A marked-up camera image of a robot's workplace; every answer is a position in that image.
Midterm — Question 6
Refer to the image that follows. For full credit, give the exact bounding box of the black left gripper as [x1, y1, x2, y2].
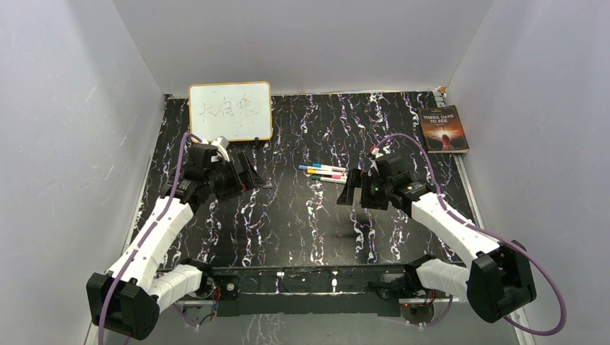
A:
[206, 153, 265, 203]

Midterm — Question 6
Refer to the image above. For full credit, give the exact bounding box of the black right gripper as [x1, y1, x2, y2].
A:
[337, 168, 393, 211]

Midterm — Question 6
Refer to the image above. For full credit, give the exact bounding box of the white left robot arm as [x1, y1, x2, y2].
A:
[86, 139, 265, 344]

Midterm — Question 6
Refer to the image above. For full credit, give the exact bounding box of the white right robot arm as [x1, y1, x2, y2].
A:
[337, 154, 537, 323]

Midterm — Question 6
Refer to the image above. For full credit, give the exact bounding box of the yellow capped marker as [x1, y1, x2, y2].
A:
[306, 170, 345, 177]

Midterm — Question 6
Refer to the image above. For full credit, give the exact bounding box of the small whiteboard with writing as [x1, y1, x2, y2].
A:
[188, 81, 273, 142]

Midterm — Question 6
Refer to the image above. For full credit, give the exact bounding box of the dark paperback book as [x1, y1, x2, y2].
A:
[418, 105, 470, 154]

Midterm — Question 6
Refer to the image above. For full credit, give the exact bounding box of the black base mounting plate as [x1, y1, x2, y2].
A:
[211, 264, 416, 317]

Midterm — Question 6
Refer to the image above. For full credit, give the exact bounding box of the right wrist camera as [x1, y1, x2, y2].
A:
[369, 147, 384, 160]

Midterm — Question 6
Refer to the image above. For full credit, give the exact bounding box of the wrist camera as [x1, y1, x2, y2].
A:
[209, 136, 231, 162]
[369, 147, 384, 160]

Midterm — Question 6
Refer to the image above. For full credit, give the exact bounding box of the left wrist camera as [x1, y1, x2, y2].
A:
[209, 136, 231, 162]

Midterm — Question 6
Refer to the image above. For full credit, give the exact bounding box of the aluminium frame rail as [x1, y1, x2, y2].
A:
[94, 269, 524, 307]

